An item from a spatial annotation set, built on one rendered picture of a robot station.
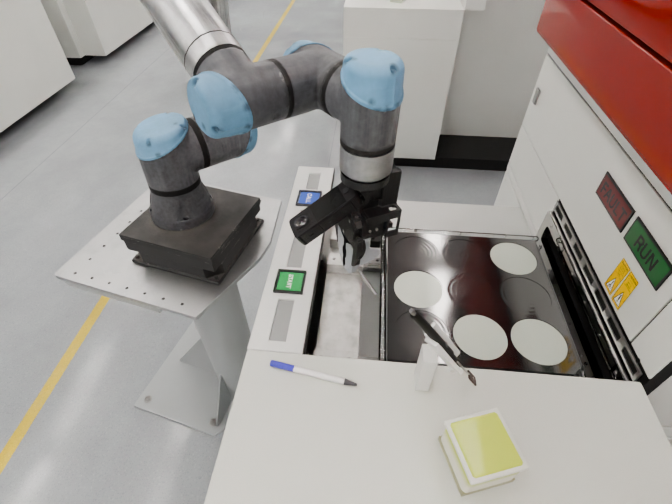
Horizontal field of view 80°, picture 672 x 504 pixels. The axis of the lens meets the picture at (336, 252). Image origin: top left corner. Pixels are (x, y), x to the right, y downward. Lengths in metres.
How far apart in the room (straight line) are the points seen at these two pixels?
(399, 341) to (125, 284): 0.65
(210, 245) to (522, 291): 0.68
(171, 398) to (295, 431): 1.22
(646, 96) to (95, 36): 4.75
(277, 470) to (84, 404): 1.43
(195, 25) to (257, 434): 0.54
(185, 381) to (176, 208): 0.99
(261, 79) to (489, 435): 0.51
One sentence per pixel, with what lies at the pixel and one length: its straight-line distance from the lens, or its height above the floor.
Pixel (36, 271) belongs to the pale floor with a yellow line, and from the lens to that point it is 2.60.
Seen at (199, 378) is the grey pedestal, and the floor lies 0.01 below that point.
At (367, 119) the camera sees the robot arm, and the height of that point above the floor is 1.32.
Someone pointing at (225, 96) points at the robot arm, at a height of 1.35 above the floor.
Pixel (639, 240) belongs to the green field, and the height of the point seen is 1.10.
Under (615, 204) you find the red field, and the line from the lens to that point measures 0.87.
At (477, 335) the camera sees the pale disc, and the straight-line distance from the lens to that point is 0.81.
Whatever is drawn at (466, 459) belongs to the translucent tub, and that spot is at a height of 1.03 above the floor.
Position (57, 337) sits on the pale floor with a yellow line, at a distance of 2.22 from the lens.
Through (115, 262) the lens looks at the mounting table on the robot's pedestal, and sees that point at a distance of 1.14.
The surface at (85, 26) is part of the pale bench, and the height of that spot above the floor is 0.35.
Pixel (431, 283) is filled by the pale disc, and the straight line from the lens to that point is 0.87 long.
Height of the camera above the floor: 1.54
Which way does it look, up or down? 45 degrees down
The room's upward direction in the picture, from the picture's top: straight up
